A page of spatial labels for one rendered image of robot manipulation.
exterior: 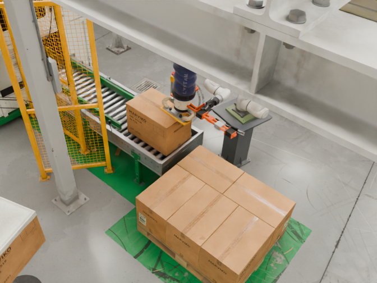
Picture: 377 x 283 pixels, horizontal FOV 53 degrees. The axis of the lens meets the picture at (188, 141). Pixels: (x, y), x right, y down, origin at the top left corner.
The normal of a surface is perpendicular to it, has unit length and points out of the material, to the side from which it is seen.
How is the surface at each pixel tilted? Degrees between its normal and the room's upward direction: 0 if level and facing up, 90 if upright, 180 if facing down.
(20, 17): 90
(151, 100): 0
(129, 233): 0
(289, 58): 90
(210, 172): 0
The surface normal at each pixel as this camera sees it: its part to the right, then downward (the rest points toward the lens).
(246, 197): 0.05, -0.73
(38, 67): 0.77, 0.47
